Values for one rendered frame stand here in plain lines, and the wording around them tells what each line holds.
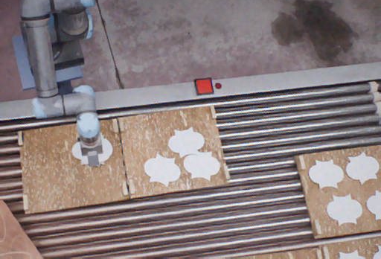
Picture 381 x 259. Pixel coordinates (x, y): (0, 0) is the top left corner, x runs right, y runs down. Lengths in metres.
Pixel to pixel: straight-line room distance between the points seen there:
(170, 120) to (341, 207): 0.78
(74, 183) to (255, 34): 1.91
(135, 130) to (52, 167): 0.37
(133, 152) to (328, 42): 1.96
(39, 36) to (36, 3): 0.11
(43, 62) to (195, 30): 1.86
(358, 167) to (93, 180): 1.10
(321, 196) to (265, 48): 1.54
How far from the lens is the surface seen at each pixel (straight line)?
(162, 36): 3.43
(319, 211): 2.19
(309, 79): 2.40
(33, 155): 2.12
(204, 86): 2.25
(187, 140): 2.12
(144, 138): 2.12
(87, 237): 2.04
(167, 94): 2.22
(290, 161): 2.22
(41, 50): 1.76
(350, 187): 2.27
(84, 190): 2.06
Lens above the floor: 2.93
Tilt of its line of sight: 71 degrees down
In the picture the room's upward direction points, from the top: 8 degrees clockwise
